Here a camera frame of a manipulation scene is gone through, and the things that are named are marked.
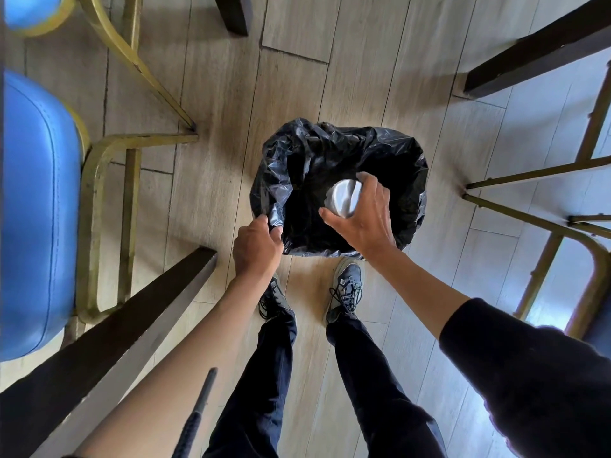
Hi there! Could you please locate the person's grey shoe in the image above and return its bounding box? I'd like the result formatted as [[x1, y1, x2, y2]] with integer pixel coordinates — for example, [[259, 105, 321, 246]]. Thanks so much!
[[258, 275, 295, 321], [326, 257, 365, 326]]

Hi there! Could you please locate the person's left trouser leg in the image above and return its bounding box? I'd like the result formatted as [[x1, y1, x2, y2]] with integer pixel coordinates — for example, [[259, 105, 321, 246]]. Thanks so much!
[[202, 311, 298, 458]]

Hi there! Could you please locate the person's right grey shoe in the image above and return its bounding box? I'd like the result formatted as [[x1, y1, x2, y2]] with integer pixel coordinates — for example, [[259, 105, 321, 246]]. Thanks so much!
[[326, 257, 365, 326]]

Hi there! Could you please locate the gold metal chair frame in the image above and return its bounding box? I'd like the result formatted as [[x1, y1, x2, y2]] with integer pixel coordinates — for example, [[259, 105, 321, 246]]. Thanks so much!
[[461, 193, 611, 340], [465, 61, 611, 190]]

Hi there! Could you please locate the person's right trouser leg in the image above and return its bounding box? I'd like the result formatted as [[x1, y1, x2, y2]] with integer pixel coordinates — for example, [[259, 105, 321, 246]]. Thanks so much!
[[326, 314, 448, 458]]

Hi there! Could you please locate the person's right forearm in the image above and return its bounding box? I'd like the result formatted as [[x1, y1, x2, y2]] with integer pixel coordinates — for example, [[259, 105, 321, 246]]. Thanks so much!
[[367, 245, 472, 340]]

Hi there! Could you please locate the blue chair with gold frame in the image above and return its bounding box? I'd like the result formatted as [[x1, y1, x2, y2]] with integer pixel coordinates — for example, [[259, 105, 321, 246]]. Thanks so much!
[[0, 69, 199, 363], [4, 0, 198, 132]]

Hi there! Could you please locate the person's left hand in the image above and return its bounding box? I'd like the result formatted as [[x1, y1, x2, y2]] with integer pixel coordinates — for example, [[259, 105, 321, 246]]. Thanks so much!
[[232, 214, 285, 280]]

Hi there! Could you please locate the dark wooden table leg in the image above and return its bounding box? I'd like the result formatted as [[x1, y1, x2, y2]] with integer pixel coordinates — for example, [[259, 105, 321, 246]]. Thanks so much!
[[462, 0, 611, 100], [0, 247, 218, 458], [213, 0, 253, 37]]

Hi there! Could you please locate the black plastic trash bag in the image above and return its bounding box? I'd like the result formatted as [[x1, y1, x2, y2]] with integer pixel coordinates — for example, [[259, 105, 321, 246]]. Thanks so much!
[[249, 118, 429, 258]]

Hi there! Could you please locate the person's black sleeve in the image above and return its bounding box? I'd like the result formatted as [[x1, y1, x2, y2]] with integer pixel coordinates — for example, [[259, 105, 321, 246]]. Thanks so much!
[[438, 297, 611, 458]]

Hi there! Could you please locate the person's left forearm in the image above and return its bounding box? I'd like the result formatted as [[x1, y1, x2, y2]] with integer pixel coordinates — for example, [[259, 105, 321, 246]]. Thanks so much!
[[72, 269, 283, 458]]

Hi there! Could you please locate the person's trouser leg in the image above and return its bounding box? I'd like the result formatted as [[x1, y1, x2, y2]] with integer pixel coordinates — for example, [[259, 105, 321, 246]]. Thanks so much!
[[326, 314, 448, 458], [202, 311, 298, 458]]

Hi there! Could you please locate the person's left grey shoe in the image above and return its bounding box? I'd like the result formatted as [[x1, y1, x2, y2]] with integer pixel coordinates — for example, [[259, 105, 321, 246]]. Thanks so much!
[[258, 275, 295, 321]]

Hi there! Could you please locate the person's right hand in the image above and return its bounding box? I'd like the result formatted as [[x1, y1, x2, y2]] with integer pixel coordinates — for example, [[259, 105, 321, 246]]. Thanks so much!
[[318, 171, 397, 259]]

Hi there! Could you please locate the white paper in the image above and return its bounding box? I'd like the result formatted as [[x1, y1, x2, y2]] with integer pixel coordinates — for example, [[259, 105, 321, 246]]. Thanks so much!
[[324, 178, 363, 219]]

